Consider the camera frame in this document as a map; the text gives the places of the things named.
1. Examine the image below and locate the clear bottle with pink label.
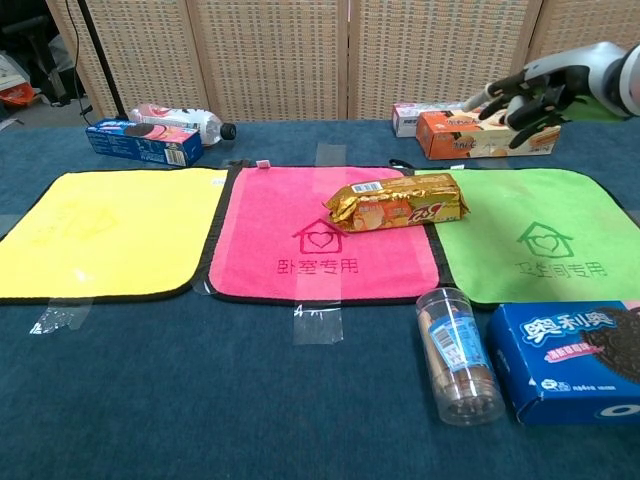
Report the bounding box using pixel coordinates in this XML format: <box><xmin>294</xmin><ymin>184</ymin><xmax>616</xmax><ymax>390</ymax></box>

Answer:
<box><xmin>128</xmin><ymin>103</ymin><xmax>238</xmax><ymax>147</ymax></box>

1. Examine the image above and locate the gold biscuit packet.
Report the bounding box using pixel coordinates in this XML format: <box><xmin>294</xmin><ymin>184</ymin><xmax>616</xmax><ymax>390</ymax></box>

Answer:
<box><xmin>322</xmin><ymin>172</ymin><xmax>471</xmax><ymax>234</ymax></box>

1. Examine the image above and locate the green cloth with house print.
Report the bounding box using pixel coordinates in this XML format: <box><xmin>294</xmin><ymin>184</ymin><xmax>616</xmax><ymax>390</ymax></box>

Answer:
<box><xmin>412</xmin><ymin>167</ymin><xmax>640</xmax><ymax>311</ymax></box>

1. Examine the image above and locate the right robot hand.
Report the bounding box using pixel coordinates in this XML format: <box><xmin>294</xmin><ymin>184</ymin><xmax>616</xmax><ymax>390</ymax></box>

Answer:
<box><xmin>462</xmin><ymin>42</ymin><xmax>626</xmax><ymax>150</ymax></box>

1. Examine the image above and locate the wicker folding screen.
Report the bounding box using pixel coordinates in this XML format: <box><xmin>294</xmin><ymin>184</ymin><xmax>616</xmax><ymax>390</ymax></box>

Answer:
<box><xmin>44</xmin><ymin>0</ymin><xmax>640</xmax><ymax>121</ymax></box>

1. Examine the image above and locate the orange egg roll box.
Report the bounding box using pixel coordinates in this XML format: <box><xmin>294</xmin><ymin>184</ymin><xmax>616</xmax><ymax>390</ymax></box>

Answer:
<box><xmin>415</xmin><ymin>108</ymin><xmax>562</xmax><ymax>161</ymax></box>

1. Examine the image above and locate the clear tape strip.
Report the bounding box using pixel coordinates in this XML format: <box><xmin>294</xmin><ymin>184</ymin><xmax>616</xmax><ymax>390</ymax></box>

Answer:
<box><xmin>292</xmin><ymin>272</ymin><xmax>345</xmax><ymax>346</ymax></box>
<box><xmin>28</xmin><ymin>297</ymin><xmax>94</xmax><ymax>336</ymax></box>
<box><xmin>312</xmin><ymin>143</ymin><xmax>349</xmax><ymax>201</ymax></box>

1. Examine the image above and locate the wide blue Oreo box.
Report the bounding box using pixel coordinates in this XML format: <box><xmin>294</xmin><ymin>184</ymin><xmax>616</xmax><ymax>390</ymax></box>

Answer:
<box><xmin>485</xmin><ymin>299</ymin><xmax>640</xmax><ymax>426</ymax></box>

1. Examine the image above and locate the black tripod stand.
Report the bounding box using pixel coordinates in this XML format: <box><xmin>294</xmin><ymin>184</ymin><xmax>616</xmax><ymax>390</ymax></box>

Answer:
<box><xmin>74</xmin><ymin>0</ymin><xmax>129</xmax><ymax>120</ymax></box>

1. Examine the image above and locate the orange plastic bag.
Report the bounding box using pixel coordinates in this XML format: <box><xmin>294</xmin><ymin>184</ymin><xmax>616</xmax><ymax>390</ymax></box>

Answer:
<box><xmin>0</xmin><ymin>83</ymin><xmax>40</xmax><ymax>107</ymax></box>

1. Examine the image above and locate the black office chair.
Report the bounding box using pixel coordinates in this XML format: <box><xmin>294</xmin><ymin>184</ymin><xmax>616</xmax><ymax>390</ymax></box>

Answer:
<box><xmin>0</xmin><ymin>13</ymin><xmax>69</xmax><ymax>104</ymax></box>

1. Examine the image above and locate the clear cup of wafer sticks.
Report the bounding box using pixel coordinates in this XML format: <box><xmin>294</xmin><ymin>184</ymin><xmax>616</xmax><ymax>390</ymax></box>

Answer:
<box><xmin>415</xmin><ymin>287</ymin><xmax>506</xmax><ymax>427</ymax></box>

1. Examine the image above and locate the yellow cloth with black trim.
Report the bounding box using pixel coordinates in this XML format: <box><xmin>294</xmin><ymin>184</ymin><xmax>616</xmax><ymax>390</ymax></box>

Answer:
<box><xmin>0</xmin><ymin>167</ymin><xmax>229</xmax><ymax>306</ymax></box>

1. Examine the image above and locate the white and pink box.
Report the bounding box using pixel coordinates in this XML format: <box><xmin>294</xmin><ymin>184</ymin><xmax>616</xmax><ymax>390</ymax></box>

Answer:
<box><xmin>391</xmin><ymin>101</ymin><xmax>484</xmax><ymax>139</ymax></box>

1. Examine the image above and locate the pink cloth with house print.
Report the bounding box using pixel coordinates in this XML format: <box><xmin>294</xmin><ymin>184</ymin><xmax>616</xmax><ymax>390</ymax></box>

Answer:
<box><xmin>202</xmin><ymin>160</ymin><xmax>454</xmax><ymax>307</ymax></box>

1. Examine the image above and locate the slim blue Oreo box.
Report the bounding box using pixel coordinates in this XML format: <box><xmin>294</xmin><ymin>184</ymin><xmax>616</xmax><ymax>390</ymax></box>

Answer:
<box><xmin>84</xmin><ymin>118</ymin><xmax>205</xmax><ymax>167</ymax></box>

